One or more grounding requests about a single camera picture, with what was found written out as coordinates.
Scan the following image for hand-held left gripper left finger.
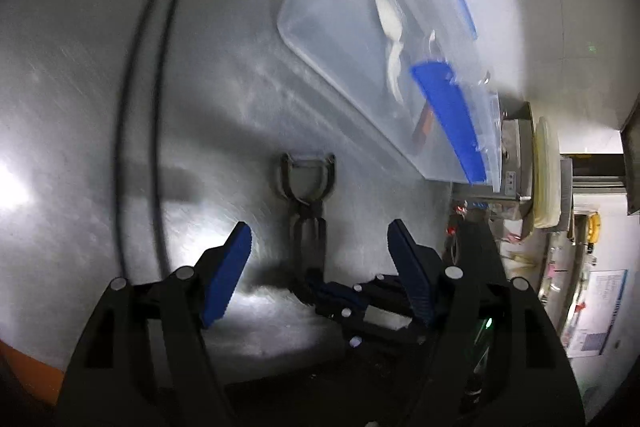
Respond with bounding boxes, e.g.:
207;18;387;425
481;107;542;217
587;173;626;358
57;221;252;427

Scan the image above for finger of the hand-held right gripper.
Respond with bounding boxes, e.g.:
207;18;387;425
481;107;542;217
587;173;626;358
340;306;431;349
300;272;408;308

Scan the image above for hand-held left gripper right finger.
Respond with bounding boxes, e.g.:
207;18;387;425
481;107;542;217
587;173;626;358
387;219;586;427

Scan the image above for black peeler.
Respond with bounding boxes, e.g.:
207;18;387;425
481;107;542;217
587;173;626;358
272;152;337;293

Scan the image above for clear plastic container blue latches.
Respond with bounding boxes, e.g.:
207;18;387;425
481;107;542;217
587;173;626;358
276;0;503;194

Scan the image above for metal box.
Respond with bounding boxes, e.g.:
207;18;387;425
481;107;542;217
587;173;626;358
500;102;536;202

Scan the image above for stack of cream plates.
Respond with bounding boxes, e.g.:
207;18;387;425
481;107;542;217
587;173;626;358
532;116;561;230

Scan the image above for yellow object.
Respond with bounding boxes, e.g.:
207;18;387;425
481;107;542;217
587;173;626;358
587;213;602;253

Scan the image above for black chopstick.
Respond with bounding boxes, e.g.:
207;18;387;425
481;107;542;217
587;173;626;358
150;0;193;280

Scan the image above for white plastic spoon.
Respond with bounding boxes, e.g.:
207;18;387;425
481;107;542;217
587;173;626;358
372;0;408;105

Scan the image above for wall poster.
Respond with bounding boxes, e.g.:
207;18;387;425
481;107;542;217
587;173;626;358
562;269;628;355

